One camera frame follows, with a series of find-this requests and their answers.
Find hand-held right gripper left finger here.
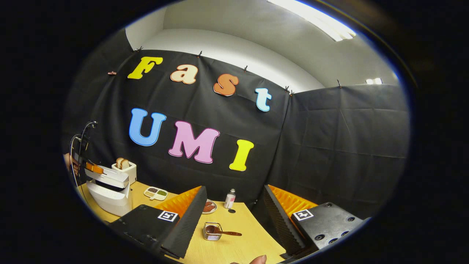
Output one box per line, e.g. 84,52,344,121
110,186,208,259

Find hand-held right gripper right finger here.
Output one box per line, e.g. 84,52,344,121
263,184,370,257

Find wire chopstick holder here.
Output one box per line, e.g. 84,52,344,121
203,222,223,241

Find white rice cooker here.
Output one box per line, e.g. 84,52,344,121
85,166,133,217

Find brown wooden spoon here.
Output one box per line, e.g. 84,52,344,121
205,225,243,237

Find white toaster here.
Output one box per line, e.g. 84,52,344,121
112,161,137,184

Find white divided condiment tray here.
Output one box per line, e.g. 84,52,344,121
144,186,168,201

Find clear bottle with pink label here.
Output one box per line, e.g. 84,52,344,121
224,188,236,209

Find black backdrop cloth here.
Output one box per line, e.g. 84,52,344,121
62,29,410,220

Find long ceiling light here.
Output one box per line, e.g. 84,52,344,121
267,0,357,41

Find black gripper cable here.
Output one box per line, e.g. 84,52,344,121
69,121,99,191

